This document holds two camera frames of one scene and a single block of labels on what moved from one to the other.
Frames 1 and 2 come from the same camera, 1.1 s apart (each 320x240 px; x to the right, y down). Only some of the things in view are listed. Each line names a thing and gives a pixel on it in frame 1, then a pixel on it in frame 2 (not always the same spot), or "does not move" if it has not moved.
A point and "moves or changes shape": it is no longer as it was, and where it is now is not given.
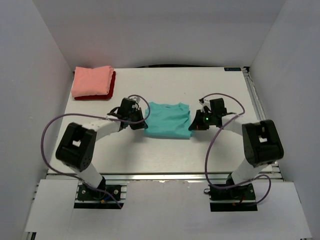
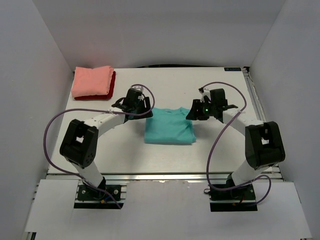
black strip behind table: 191,66 does not move
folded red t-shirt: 103,97 does not move
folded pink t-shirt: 87,81 does not move
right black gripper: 199,122 → 196,113
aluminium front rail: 155,176 does not move
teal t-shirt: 167,120 moves or changes shape
